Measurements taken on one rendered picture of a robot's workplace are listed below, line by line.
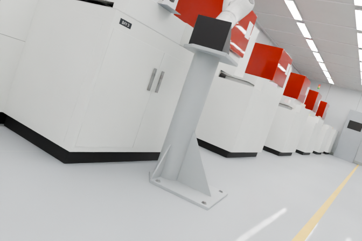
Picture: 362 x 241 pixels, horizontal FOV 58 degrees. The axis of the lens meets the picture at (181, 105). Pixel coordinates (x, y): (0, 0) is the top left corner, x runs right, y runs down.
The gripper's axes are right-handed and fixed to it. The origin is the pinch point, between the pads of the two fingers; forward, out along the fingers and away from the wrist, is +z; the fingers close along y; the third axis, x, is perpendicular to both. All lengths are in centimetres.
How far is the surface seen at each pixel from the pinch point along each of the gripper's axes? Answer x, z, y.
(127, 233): -63, 108, 56
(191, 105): 9, 59, 28
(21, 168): -68, 105, -3
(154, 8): -18.0, 13.0, 3.8
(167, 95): 21, 58, 2
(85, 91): -45, 66, -2
